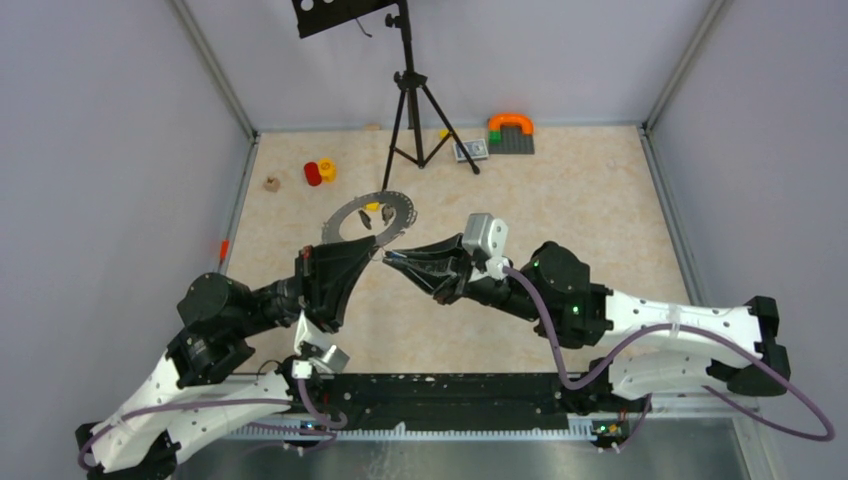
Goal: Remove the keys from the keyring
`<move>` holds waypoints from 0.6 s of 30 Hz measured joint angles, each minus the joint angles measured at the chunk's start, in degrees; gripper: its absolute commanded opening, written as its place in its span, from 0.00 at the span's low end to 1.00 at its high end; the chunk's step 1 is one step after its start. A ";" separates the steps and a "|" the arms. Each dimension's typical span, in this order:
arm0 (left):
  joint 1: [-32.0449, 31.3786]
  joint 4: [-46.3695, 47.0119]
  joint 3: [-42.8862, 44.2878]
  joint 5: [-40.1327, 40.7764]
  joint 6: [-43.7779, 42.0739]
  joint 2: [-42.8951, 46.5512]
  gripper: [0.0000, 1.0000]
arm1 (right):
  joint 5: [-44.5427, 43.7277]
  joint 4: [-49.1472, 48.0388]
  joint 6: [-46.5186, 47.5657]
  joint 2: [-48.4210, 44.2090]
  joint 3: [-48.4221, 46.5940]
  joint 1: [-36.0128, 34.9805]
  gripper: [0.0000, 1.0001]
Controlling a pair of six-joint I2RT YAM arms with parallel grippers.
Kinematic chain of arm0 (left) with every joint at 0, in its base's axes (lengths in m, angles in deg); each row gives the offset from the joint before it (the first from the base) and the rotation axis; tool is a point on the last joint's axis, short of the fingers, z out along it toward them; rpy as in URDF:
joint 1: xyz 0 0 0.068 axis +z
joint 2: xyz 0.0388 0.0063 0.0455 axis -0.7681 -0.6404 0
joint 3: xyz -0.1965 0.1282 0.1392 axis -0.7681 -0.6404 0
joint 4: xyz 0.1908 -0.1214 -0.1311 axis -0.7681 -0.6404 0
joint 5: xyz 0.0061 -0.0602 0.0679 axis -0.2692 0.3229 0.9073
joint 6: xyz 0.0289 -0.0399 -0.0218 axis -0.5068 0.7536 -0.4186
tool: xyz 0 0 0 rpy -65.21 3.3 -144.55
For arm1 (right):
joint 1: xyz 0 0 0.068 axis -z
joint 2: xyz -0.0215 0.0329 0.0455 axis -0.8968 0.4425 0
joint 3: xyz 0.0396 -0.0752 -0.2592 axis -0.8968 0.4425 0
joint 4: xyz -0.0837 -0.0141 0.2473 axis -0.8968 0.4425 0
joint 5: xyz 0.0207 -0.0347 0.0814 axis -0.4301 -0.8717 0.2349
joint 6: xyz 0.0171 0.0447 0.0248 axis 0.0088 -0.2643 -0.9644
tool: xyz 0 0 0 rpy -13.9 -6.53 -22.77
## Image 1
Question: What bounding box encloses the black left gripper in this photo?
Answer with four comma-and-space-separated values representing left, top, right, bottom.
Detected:
235, 234, 381, 338

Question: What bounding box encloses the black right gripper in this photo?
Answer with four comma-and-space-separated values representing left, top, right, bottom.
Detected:
384, 235, 547, 324

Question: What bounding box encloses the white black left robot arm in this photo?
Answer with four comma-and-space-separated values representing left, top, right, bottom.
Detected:
76, 236, 378, 479

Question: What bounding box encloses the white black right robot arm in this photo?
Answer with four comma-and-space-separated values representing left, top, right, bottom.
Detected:
383, 235, 791, 412

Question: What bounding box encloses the red plastic cylinder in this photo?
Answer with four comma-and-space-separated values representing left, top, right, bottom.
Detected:
303, 162, 323, 187

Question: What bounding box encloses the yellow plastic cylinder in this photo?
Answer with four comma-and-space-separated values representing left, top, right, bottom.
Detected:
318, 157, 337, 183

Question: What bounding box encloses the small wooden block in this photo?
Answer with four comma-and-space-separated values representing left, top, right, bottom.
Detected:
263, 176, 281, 193

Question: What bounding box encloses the blue playing card box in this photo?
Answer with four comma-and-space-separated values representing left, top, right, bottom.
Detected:
453, 139, 489, 163

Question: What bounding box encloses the green lego brick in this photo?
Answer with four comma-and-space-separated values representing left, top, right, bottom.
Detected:
488, 130, 502, 145

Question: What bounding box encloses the grey lego baseplate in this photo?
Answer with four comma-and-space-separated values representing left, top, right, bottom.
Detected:
488, 127, 535, 155

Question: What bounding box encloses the orange plastic arch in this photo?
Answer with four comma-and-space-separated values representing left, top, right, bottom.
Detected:
488, 112, 535, 135

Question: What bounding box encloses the black tripod stand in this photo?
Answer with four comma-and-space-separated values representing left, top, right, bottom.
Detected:
380, 1, 481, 191

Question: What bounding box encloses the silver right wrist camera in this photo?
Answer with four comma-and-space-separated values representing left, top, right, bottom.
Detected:
461, 213, 511, 281

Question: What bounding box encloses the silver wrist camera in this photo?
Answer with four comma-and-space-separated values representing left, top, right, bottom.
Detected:
461, 213, 511, 281
291, 311, 350, 380

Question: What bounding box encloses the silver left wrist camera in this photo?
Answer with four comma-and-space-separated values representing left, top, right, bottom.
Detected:
291, 311, 350, 380

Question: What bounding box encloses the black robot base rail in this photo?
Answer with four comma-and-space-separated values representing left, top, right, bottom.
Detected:
306, 373, 652, 443

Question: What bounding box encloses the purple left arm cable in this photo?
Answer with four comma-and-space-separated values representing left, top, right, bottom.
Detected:
77, 377, 349, 472

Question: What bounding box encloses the black perforated mount plate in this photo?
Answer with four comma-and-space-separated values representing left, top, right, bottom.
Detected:
291, 0, 397, 39

